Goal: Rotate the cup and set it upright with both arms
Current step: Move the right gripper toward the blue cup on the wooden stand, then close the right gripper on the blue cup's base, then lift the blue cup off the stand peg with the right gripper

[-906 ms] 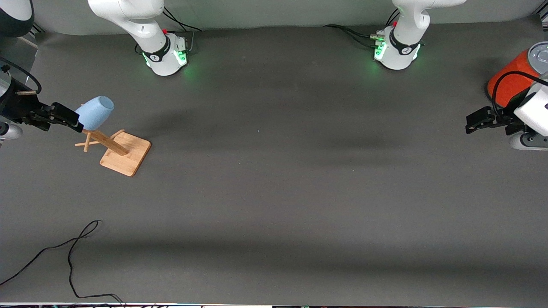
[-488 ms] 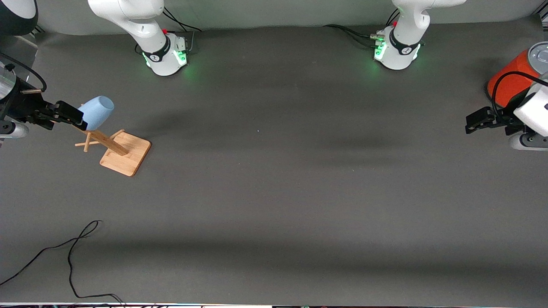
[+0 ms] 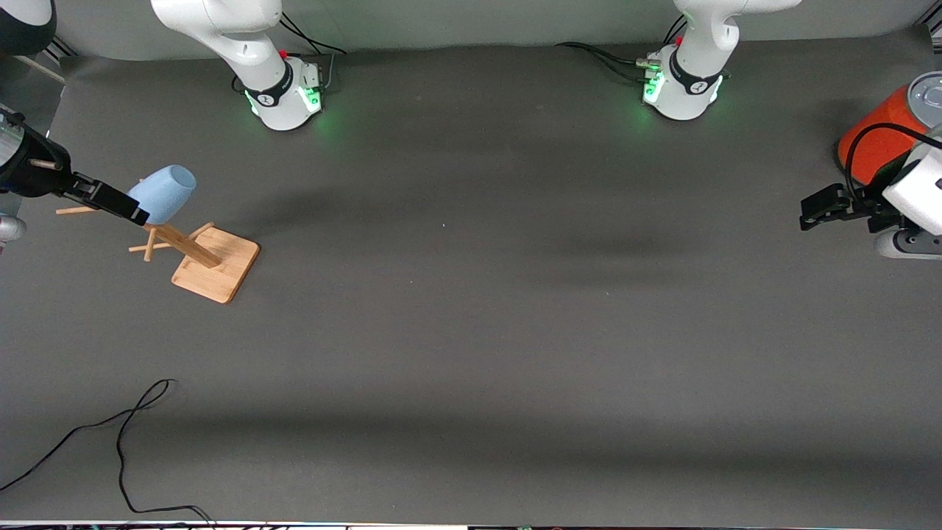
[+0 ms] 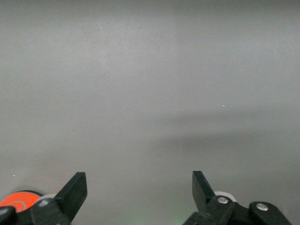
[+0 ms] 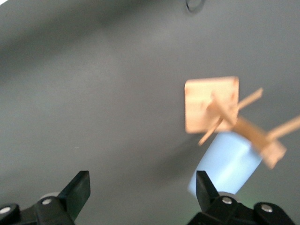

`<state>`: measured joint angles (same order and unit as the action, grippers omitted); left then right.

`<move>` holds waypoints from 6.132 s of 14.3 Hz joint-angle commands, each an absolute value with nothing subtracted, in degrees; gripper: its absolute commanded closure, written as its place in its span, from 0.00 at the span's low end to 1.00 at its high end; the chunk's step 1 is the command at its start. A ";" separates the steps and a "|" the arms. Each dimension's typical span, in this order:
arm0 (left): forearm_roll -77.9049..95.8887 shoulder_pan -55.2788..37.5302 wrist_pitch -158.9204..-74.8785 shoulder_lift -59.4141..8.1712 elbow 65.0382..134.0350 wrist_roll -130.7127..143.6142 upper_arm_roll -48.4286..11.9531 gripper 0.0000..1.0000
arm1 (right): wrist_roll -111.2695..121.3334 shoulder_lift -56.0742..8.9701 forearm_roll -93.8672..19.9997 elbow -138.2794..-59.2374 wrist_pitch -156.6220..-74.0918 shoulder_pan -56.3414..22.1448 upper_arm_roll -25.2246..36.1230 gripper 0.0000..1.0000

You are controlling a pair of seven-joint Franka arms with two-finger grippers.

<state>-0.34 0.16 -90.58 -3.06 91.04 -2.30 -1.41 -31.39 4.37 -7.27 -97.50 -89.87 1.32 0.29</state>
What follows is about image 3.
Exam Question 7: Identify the light blue cup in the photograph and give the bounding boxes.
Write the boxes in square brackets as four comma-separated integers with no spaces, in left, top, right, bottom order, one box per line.
[127,165,197,225]

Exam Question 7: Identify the thin loose black cable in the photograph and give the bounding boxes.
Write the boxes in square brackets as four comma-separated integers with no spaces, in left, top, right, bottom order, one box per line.
[0,379,216,528]

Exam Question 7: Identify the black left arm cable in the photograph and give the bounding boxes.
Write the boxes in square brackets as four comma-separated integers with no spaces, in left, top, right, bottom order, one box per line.
[844,124,934,211]

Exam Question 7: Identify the wooden cup rack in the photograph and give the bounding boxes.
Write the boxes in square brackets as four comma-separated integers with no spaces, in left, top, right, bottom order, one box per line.
[29,158,261,304]

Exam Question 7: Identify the black left base cables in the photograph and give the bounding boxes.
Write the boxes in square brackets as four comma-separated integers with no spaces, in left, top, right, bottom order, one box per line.
[556,15,689,85]

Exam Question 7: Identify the black right base cables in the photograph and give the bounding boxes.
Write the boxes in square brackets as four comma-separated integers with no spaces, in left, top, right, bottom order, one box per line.
[278,11,348,93]

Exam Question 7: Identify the black base cables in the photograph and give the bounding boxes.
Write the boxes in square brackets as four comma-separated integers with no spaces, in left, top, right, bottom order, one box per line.
[556,15,689,85]
[278,11,348,93]

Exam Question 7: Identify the orange drink can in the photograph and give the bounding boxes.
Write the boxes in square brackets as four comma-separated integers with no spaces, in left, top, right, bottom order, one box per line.
[837,71,942,186]

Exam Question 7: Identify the dark grey table mat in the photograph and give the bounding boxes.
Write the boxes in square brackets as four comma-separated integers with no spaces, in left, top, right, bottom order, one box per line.
[0,29,942,525]

